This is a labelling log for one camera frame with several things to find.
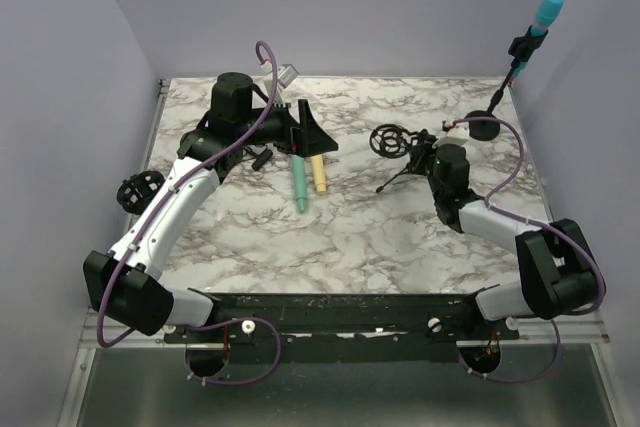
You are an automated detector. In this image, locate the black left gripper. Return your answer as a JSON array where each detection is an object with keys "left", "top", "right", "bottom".
[{"left": 237, "top": 97, "right": 338, "bottom": 157}]

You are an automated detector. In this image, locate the cream yellow microphone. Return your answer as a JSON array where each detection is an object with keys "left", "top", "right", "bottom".
[{"left": 311, "top": 155, "right": 327, "bottom": 194}]

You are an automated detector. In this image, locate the mint green microphone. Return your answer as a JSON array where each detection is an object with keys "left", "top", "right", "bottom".
[{"left": 291, "top": 155, "right": 308, "bottom": 213}]

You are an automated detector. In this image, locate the black tripod shock mount stand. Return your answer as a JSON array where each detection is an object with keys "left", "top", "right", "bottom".
[{"left": 369, "top": 124, "right": 436, "bottom": 194}]

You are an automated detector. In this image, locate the black round base mic stand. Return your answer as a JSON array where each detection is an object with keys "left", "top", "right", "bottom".
[{"left": 465, "top": 24, "right": 548, "bottom": 142}]

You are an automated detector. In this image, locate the black shock mount desk stand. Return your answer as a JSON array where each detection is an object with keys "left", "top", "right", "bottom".
[{"left": 116, "top": 170, "right": 165, "bottom": 215}]

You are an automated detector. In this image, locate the blue microphone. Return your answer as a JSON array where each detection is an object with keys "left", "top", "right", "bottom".
[{"left": 509, "top": 0, "right": 564, "bottom": 78}]

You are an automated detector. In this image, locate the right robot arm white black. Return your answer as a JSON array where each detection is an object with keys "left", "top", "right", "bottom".
[{"left": 409, "top": 130, "right": 604, "bottom": 339}]

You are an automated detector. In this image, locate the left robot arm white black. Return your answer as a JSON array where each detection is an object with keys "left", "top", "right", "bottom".
[{"left": 83, "top": 72, "right": 338, "bottom": 342}]

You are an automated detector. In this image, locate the black T-handle tool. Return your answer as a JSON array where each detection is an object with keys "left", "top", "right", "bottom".
[{"left": 244, "top": 146, "right": 273, "bottom": 171}]

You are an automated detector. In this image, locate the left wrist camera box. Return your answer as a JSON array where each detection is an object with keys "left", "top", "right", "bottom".
[{"left": 261, "top": 61, "right": 299, "bottom": 106}]

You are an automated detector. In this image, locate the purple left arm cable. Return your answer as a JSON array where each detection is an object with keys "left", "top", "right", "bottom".
[{"left": 96, "top": 40, "right": 284, "bottom": 388}]

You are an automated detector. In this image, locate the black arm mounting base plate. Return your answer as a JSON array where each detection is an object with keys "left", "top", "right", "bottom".
[{"left": 164, "top": 293, "right": 519, "bottom": 364}]

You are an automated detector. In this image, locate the aluminium extrusion rail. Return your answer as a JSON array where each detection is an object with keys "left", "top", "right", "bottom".
[{"left": 78, "top": 310, "right": 610, "bottom": 349}]

